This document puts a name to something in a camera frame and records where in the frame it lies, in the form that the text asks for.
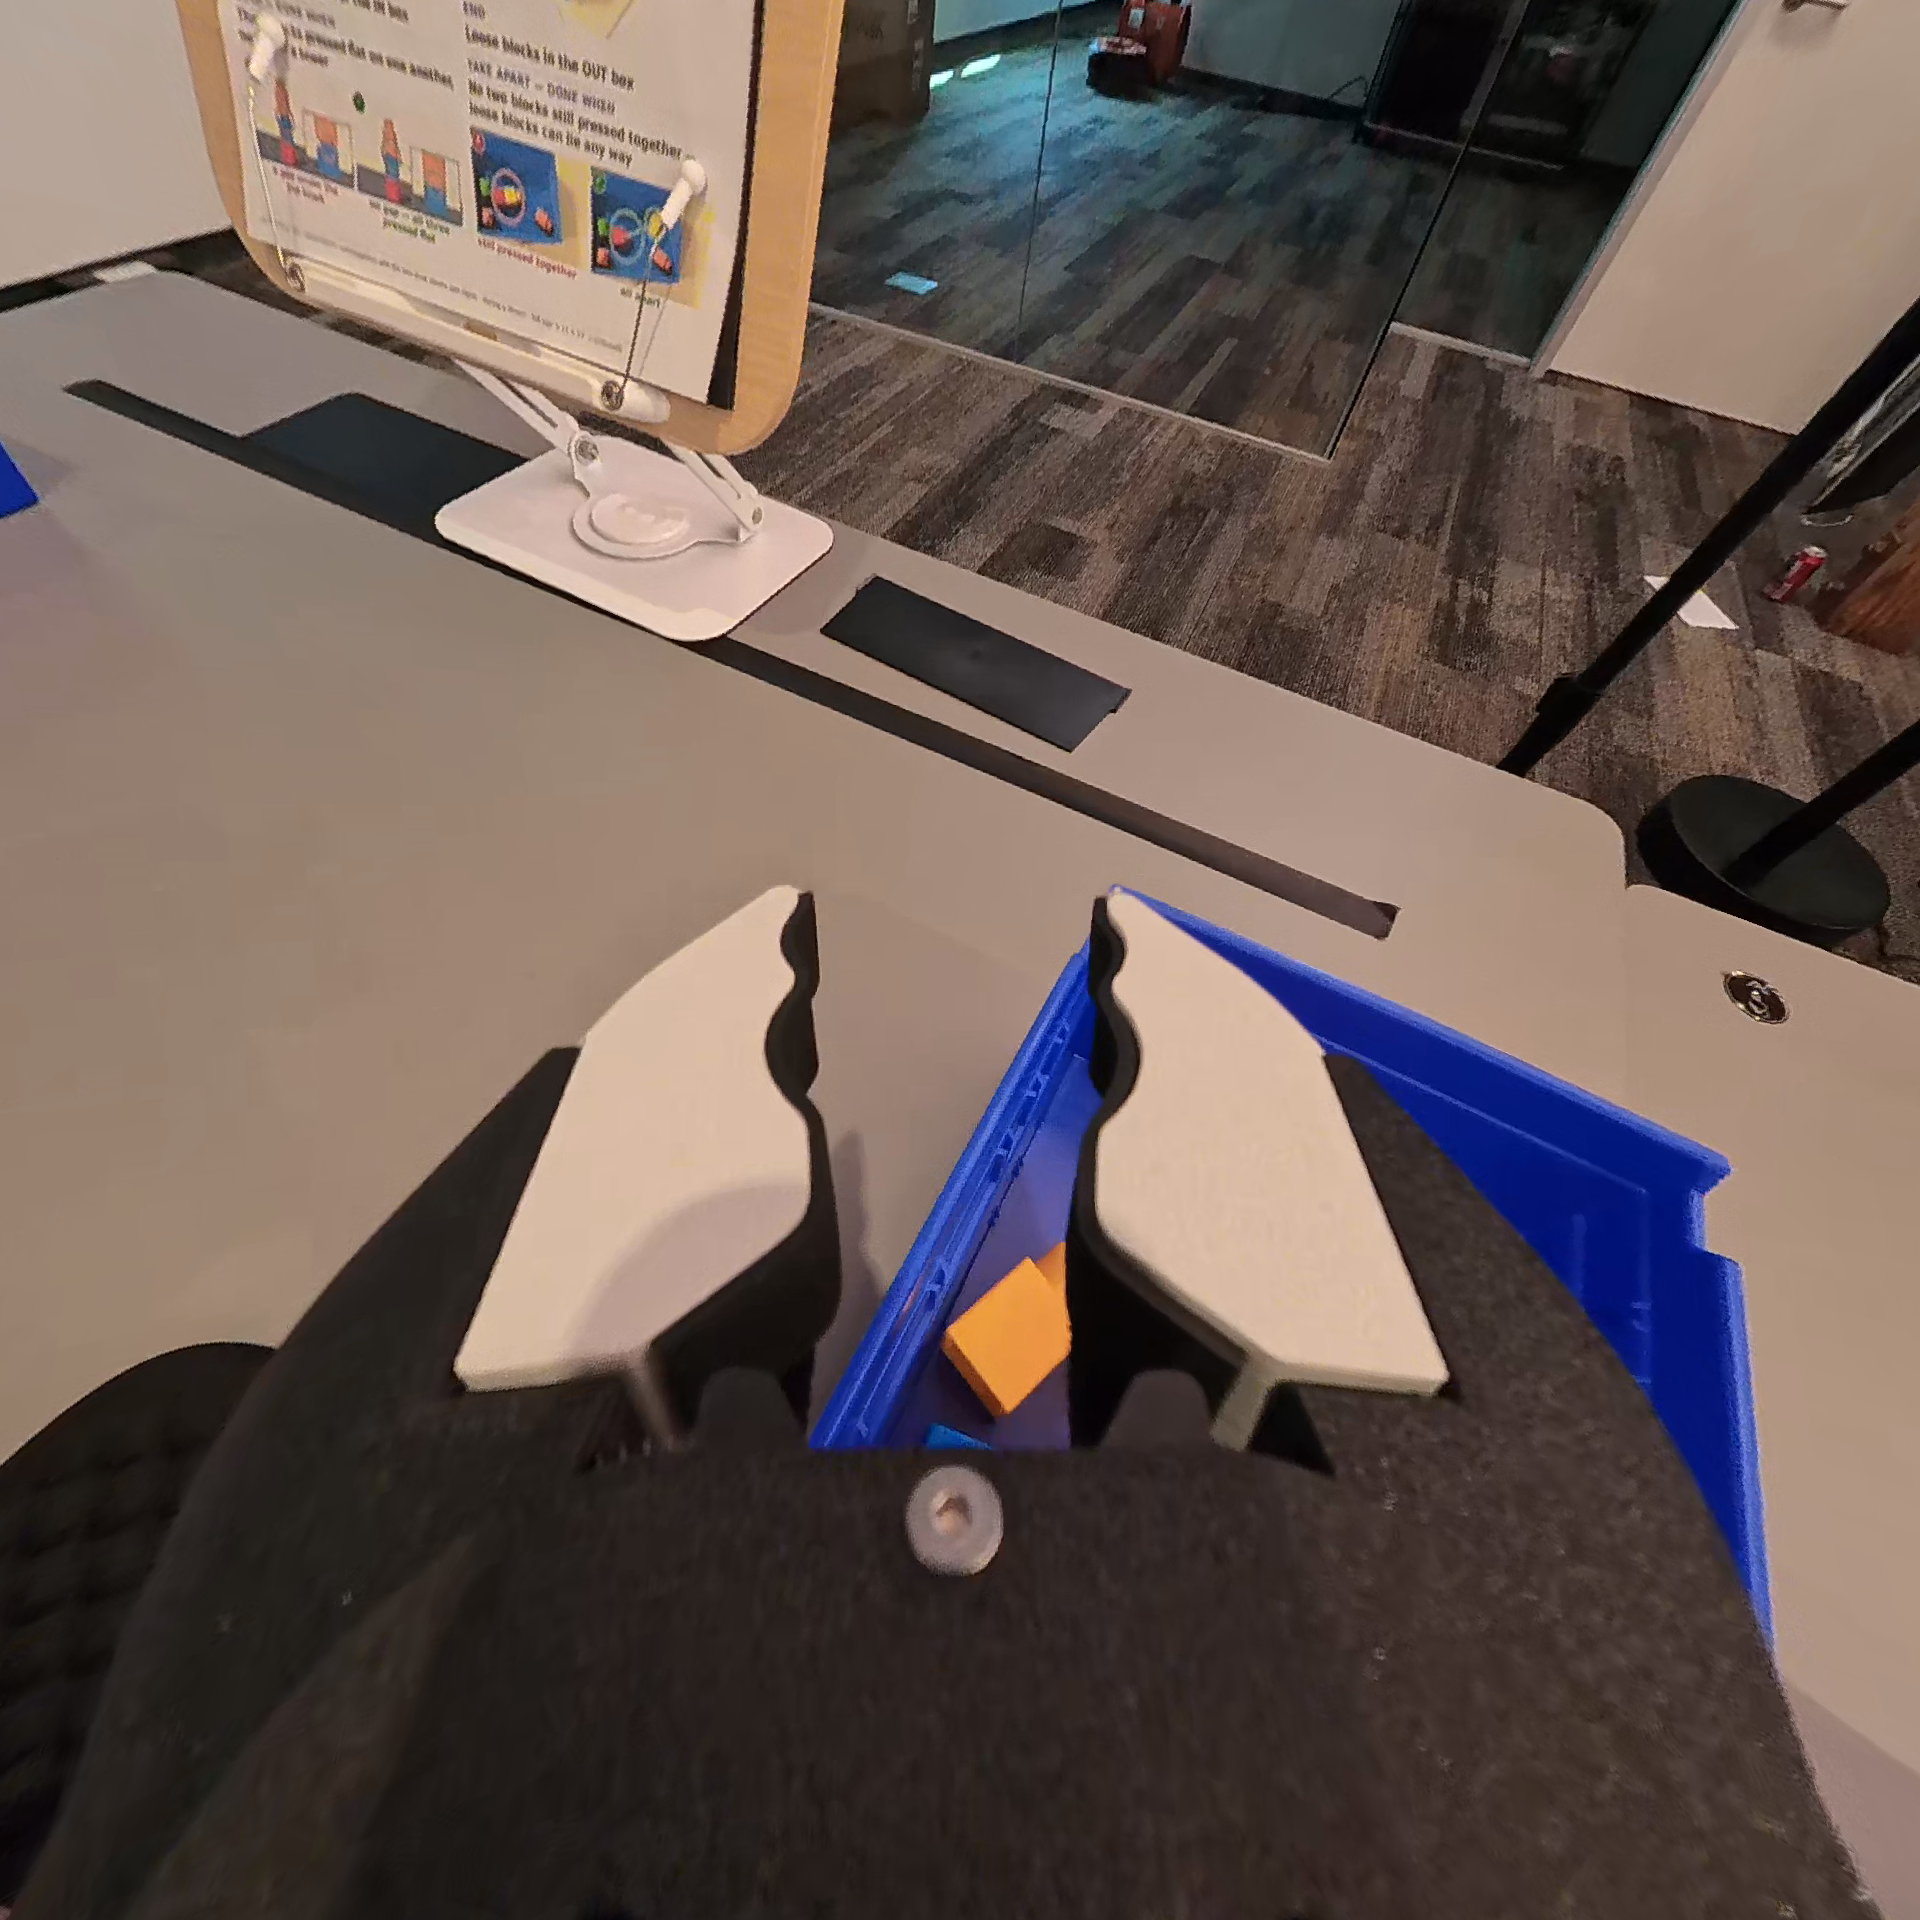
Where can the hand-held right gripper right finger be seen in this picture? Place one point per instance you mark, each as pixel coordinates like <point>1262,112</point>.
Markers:
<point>1261,1201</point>

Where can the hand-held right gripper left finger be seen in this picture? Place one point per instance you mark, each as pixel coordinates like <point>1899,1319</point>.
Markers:
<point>645,1201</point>

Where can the yellow mega block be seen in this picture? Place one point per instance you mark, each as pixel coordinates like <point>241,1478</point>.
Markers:
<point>1011,1342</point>

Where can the blue mega block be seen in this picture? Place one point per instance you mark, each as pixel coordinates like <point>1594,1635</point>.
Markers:
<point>958,1442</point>

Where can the metal desk grommet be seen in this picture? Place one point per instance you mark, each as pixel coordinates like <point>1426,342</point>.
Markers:
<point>1756,997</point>

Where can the black round-base floor stand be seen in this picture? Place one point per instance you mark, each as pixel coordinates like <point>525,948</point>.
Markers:
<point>1762,865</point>

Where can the black flat plate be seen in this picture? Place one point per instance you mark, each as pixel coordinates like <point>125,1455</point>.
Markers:
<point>973,659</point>

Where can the white paper sheet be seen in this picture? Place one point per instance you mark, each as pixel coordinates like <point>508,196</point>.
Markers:
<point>1693,603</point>

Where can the black slanted pole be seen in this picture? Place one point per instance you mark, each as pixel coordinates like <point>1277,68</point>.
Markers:
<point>1680,586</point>

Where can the red drink can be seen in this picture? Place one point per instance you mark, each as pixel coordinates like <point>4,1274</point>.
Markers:
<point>1794,573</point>

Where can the wooden board with instruction sheet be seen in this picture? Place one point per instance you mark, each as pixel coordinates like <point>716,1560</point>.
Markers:
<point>525,150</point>

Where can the grey desk rail strip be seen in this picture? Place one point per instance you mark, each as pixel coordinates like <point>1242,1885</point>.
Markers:
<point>1201,840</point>

